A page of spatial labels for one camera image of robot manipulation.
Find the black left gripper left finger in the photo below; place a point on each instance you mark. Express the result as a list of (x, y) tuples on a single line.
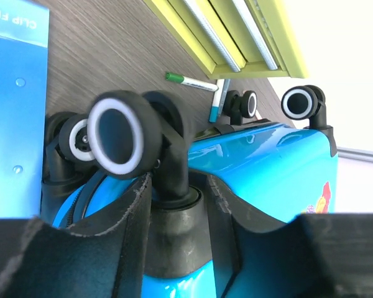
[(99, 256)]

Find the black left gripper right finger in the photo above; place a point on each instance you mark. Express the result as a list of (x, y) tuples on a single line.
[(315, 255)]

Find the blue suitcase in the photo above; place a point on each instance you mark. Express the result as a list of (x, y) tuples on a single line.
[(280, 170)]

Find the blue white box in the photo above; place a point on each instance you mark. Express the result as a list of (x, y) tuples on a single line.
[(24, 31)]

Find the marker pen blue cap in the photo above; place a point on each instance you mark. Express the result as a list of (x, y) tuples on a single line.
[(216, 101)]

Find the marker pen green cap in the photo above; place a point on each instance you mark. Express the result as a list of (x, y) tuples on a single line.
[(180, 79)]

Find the yellow-green drawer organizer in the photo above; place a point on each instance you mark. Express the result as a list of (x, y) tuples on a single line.
[(234, 39)]

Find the aluminium rail frame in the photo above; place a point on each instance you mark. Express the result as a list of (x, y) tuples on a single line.
[(355, 154)]

